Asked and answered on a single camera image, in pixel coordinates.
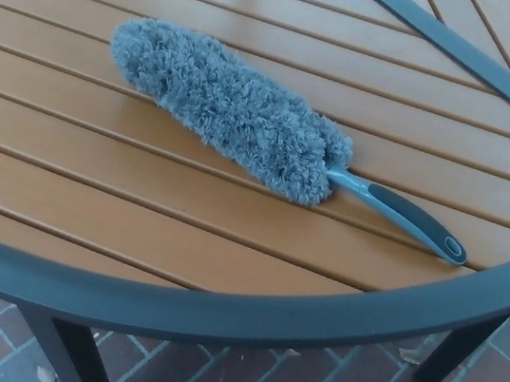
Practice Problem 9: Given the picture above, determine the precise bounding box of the grey fluffy microfiber duster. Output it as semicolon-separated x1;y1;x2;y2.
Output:
85;10;496;269

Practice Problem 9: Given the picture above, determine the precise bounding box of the dry brown leaf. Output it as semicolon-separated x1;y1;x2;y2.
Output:
33;365;60;382
396;346;425;367

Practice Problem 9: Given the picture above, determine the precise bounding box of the round wooden slat table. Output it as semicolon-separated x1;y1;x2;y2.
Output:
0;0;510;382

